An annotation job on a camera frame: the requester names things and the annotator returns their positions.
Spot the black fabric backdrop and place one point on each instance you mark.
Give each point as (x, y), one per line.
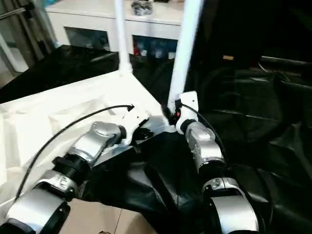
(256, 24)

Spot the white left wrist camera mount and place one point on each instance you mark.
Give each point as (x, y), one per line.
(135, 119)

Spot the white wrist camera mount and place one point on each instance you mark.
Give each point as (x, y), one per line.
(189, 104)
(135, 119)

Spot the white plastic table top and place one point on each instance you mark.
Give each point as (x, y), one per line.
(61, 109)

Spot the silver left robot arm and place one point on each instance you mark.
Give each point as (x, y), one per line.
(92, 143)

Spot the grey metal tripod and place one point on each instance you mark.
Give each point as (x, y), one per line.
(29, 29)

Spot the black plastic mat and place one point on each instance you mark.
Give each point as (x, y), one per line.
(243, 122)

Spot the dark horizontal bar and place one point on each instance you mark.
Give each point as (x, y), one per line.
(285, 59)

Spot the dark robot foot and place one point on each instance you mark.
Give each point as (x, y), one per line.
(104, 232)

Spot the small tan label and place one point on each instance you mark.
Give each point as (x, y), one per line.
(228, 57)

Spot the white plastic table leg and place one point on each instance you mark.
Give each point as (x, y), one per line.
(122, 36)
(185, 48)

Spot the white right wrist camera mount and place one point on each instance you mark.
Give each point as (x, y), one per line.
(189, 104)

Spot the black bundle in clear bag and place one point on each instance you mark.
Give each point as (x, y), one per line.
(141, 7)

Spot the white glass-door cabinet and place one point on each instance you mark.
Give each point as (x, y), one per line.
(97, 19)

